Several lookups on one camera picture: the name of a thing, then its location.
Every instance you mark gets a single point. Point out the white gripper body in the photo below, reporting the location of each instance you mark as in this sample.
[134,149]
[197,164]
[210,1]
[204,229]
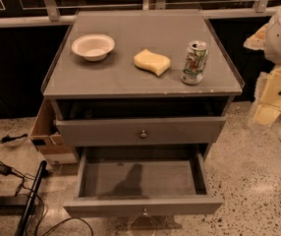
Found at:
[273,87]

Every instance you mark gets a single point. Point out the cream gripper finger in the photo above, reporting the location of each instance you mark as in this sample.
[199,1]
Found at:
[266,114]

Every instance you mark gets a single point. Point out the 7up soda can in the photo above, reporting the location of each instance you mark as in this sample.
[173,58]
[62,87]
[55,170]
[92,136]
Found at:
[195,62]

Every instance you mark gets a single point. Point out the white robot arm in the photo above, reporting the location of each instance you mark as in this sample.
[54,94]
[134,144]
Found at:
[267,39]

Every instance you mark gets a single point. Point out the grey drawer cabinet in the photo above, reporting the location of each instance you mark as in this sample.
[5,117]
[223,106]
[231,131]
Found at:
[115,88]

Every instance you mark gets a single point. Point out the grey open middle drawer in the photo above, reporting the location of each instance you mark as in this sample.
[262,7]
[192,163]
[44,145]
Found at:
[133,181]

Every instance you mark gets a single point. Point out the grey top drawer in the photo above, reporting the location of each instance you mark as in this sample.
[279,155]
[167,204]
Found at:
[140,131]

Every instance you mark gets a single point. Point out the yellow sponge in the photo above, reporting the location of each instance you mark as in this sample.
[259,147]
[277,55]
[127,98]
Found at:
[152,62]

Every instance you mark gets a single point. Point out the metal window railing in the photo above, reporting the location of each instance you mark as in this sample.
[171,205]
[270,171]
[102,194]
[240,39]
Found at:
[114,7]

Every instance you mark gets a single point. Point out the white bowl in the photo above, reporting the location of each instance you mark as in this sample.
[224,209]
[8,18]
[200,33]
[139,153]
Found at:
[93,47]

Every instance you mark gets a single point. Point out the cardboard box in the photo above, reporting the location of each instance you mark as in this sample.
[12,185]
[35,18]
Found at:
[46,138]

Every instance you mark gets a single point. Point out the black tool on floor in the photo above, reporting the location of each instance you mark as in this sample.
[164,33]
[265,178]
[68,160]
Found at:
[9,139]

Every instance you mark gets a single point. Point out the black power adapter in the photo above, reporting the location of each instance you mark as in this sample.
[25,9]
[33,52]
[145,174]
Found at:
[5,170]

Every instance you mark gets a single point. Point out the black pole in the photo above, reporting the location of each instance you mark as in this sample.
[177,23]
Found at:
[31,198]

